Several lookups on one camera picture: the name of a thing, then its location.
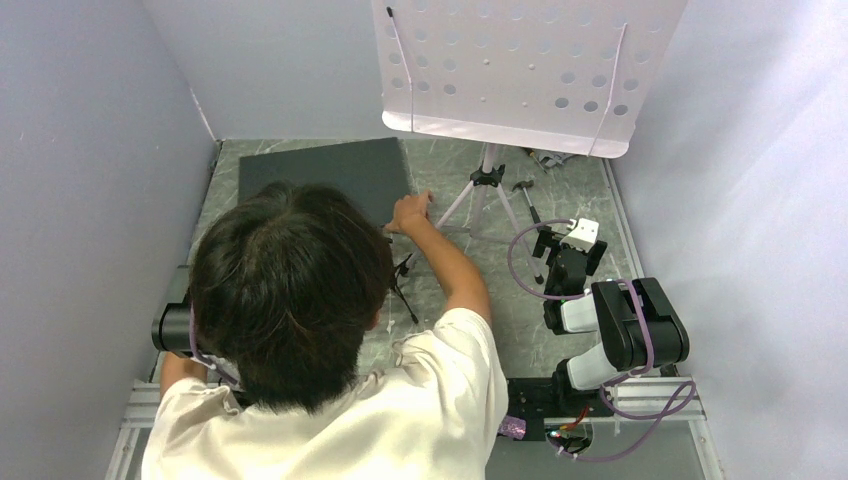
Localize black mini tripod mic stand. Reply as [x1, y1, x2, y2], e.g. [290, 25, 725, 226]
[381, 228, 420, 326]

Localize person's head dark hair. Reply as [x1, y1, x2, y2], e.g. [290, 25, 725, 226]
[189, 182, 394, 413]

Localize claw hammer with black grip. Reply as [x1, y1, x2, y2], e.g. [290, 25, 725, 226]
[512, 179, 541, 224]

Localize person's right forearm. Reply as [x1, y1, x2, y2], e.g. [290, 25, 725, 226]
[403, 217, 492, 326]

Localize person's cream t-shirt torso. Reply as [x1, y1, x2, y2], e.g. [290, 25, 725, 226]
[141, 308, 508, 479]

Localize aluminium table edge rail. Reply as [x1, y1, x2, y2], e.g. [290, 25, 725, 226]
[601, 158, 644, 278]

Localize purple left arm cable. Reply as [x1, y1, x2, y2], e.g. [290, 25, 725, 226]
[188, 301, 241, 389]

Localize purple glitter microphone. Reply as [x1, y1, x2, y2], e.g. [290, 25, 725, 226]
[497, 415, 527, 441]

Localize person's right hand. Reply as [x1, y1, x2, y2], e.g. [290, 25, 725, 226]
[383, 190, 433, 234]

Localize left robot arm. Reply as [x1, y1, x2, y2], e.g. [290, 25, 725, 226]
[151, 265, 192, 358]

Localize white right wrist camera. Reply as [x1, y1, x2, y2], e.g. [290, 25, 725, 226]
[562, 218, 600, 253]

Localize pink music stand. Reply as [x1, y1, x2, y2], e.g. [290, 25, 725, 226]
[370, 0, 689, 286]

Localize dark network switch box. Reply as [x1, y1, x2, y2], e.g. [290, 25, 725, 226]
[238, 137, 411, 226]

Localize aluminium front frame rail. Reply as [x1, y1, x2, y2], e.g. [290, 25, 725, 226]
[121, 377, 707, 429]

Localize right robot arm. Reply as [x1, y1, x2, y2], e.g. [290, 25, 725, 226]
[532, 219, 691, 396]

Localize person's left hand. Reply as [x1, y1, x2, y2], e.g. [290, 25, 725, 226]
[160, 352, 208, 397]

